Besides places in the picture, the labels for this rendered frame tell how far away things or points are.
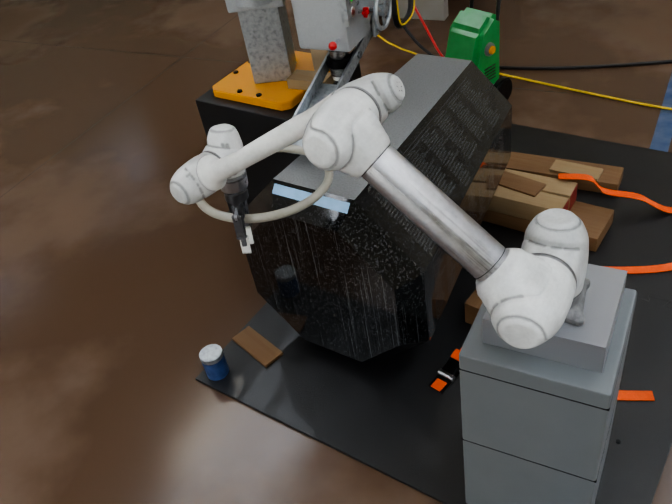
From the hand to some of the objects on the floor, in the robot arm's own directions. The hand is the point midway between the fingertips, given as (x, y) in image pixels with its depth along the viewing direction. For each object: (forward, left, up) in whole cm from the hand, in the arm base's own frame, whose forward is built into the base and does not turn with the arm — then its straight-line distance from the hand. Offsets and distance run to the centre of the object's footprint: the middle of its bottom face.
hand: (246, 240), depth 227 cm
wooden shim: (+29, -28, -85) cm, 94 cm away
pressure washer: (-20, -254, -74) cm, 265 cm away
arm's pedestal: (-98, +2, -88) cm, 132 cm away
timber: (-67, -75, -82) cm, 130 cm away
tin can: (+40, -10, -86) cm, 95 cm away
